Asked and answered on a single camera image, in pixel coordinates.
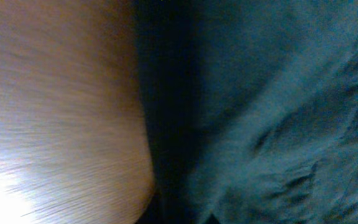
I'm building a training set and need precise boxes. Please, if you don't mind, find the black shorts garment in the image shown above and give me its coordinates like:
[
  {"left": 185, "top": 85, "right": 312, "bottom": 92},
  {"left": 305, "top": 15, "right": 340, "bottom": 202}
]
[{"left": 134, "top": 0, "right": 358, "bottom": 224}]

